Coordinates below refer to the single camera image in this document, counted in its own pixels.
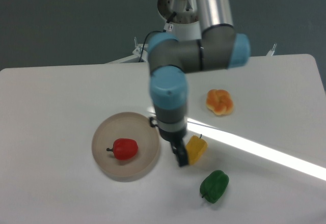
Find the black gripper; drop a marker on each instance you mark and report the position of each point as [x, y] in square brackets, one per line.
[174, 133]

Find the red toy bell pepper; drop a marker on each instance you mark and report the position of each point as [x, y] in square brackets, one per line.
[124, 148]

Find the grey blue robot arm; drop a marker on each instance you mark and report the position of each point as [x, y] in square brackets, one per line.
[170, 58]

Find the yellow toy bell pepper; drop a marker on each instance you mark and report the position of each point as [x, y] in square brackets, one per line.
[195, 148]

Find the beige round plate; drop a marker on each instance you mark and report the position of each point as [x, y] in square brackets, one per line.
[126, 125]

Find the green toy bell pepper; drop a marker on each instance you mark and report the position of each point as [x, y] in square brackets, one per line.
[214, 186]

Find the orange knotted bread roll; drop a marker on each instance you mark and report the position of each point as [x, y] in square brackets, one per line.
[219, 102]

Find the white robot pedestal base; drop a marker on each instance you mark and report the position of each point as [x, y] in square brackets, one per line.
[183, 30]

